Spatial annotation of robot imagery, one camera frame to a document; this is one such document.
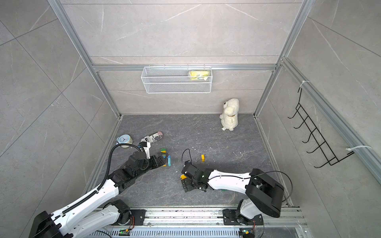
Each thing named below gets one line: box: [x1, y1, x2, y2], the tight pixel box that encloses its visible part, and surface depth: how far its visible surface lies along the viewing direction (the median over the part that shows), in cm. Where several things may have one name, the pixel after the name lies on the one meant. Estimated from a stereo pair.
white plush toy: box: [219, 98, 240, 132], surface depth 106 cm
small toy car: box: [140, 130, 164, 143], surface depth 105 cm
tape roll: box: [116, 133, 133, 149], surface depth 103 cm
